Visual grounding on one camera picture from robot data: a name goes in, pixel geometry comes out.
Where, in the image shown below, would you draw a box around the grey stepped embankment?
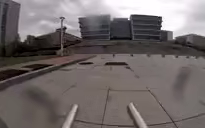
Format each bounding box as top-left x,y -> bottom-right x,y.
67,39 -> 205,57

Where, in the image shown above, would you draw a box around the pale lamp pole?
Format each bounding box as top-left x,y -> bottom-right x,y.
58,16 -> 67,57

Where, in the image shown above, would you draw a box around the tall pale building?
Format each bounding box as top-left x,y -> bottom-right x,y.
0,0 -> 21,46

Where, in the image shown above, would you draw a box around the low pale building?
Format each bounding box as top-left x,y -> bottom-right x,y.
175,33 -> 205,48

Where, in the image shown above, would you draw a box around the dark bushes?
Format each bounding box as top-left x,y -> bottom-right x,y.
2,36 -> 62,57

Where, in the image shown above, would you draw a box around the small grey building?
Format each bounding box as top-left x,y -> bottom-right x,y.
159,30 -> 174,43

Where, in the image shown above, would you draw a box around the grey paved plaza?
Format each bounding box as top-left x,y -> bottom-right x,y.
0,53 -> 205,128

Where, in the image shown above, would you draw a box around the robot's own part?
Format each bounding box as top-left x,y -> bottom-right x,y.
127,101 -> 148,128
61,103 -> 80,128

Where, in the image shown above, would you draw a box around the low dark building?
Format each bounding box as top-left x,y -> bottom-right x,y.
25,27 -> 82,51

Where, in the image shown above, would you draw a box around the raised stone kerb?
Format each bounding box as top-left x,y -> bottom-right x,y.
0,55 -> 98,95

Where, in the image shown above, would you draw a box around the grey multi-storey building complex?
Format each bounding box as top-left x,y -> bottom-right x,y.
77,13 -> 164,42

